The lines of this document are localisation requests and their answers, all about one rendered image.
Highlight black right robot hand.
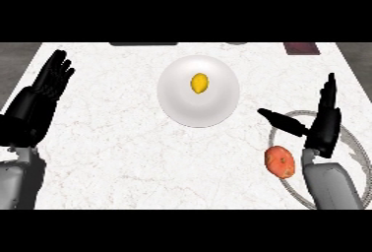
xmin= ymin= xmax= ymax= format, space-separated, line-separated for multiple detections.
xmin=255 ymin=72 xmax=342 ymax=159

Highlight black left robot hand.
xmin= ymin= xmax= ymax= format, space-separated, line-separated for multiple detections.
xmin=0 ymin=49 xmax=77 ymax=149

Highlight white plate with grey rim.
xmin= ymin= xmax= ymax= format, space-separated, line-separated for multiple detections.
xmin=267 ymin=109 xmax=372 ymax=211

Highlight white oval placemat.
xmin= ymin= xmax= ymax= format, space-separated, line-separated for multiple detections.
xmin=155 ymin=54 xmax=240 ymax=129

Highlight yellow lemon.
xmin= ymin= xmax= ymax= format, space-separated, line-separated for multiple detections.
xmin=189 ymin=72 xmax=211 ymax=95

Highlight orange round fruit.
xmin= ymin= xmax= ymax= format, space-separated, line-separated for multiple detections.
xmin=263 ymin=145 xmax=297 ymax=180

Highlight dark maroon block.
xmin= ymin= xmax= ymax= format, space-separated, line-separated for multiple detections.
xmin=283 ymin=41 xmax=323 ymax=56

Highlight dark grey flat object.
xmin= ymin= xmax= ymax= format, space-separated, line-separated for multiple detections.
xmin=109 ymin=41 xmax=178 ymax=46

